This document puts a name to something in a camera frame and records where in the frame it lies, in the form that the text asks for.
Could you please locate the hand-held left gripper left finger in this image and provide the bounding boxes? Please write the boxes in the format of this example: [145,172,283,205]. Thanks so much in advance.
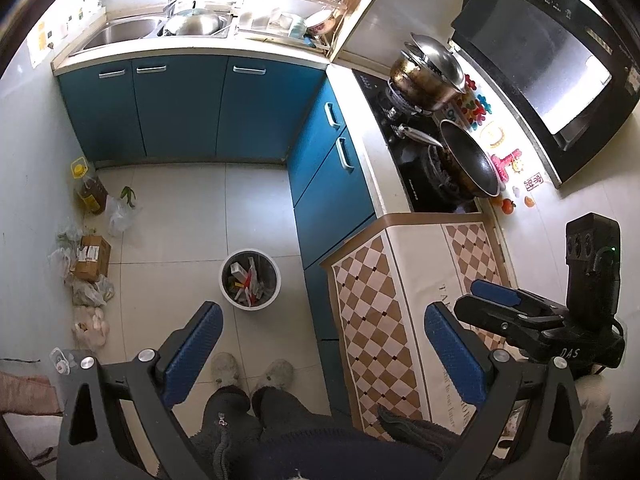
[56,301,224,480]

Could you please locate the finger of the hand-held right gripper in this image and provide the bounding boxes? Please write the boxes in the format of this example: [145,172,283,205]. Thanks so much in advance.
[453,295,543,350]
[470,279,568,321]

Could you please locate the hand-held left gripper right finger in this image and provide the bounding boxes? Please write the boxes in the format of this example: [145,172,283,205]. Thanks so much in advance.
[424,301,586,480]

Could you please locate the white round trash bin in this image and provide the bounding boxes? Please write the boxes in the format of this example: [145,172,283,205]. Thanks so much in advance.
[221,249,281,311]

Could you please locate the person's right forearm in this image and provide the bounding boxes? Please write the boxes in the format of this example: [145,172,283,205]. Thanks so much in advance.
[565,375,640,480]

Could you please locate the person's left shoe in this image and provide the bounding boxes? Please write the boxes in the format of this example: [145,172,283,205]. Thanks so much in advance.
[210,352,240,388]

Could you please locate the person's shoe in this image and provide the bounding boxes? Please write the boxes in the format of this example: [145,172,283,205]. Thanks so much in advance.
[257,358,295,391]
[210,352,240,388]

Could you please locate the person's left leg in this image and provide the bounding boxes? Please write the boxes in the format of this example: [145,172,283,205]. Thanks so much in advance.
[202,385,251,441]

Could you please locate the person's leg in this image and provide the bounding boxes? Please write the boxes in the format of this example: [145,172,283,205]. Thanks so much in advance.
[202,385,251,441]
[252,385,311,436]

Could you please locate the pile of discarded wrappers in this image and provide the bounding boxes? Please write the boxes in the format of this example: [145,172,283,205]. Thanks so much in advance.
[227,257,266,307]

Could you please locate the person's right shoe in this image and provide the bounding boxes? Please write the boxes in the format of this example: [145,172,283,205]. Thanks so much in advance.
[257,358,295,391]

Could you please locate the brown checkered tablecloth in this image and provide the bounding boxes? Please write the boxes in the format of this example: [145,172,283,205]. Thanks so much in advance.
[320,212,511,436]

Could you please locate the plastic bag of eggs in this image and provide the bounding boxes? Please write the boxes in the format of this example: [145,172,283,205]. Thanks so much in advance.
[72,305,111,348]

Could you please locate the person's right leg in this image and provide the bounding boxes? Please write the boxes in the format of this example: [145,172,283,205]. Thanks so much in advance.
[252,385,311,436]

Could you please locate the clear plastic bag of vegetables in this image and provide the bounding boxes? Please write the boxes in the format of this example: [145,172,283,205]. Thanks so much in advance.
[47,220,83,281]
[70,275,115,308]

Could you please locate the small clear plastic container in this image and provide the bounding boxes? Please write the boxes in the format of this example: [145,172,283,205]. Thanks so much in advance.
[49,347,76,376]

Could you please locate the black wok pan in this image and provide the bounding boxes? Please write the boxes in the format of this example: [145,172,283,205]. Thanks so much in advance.
[395,120,501,198]

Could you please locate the brown cardboard box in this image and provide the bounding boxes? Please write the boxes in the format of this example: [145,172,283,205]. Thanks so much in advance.
[72,234,112,282]

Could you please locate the plastic bag with greens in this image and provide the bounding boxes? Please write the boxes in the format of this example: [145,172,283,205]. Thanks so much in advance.
[106,186,142,237]

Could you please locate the black gas stove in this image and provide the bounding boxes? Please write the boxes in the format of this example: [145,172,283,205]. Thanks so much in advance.
[352,69,483,214]

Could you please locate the person's legs and slippers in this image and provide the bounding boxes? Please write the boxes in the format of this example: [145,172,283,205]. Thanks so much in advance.
[187,405,461,480]

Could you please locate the pink floor mat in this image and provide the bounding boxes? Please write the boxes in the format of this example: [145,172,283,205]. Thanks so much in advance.
[0,370,63,416]

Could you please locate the cooking oil bottle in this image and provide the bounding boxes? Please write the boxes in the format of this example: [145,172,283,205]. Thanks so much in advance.
[70,157,108,216]

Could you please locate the blue stove side cabinet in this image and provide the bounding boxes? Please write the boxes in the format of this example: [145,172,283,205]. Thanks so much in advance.
[287,77,378,416]

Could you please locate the black range hood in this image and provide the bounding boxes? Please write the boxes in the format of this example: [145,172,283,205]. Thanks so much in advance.
[450,0,640,190]

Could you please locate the steel stock pot with lid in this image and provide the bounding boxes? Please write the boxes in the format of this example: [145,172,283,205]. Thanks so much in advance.
[389,32,468,113]

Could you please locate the blue sink cabinet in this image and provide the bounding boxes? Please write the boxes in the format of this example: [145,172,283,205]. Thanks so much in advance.
[55,55,328,163]

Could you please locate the steel wok lid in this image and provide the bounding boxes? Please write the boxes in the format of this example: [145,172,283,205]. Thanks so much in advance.
[162,7,226,37]

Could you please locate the steel kitchen sink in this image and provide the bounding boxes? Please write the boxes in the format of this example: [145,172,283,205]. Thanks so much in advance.
[70,15,236,56]

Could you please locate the metal dish rack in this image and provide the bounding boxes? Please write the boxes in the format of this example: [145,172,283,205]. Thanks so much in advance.
[235,0,351,58]

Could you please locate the pale glass bowl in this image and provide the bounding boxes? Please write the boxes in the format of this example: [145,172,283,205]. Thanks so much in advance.
[270,10,307,38]

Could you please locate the pink wall sticker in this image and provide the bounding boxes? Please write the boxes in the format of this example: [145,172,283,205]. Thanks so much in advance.
[490,147,525,181]

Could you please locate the yellow round wall sticker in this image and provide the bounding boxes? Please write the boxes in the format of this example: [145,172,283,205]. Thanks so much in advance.
[480,122,506,150]

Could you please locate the colourful dots wall sticker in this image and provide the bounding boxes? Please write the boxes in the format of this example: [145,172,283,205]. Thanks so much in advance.
[457,74,495,128]

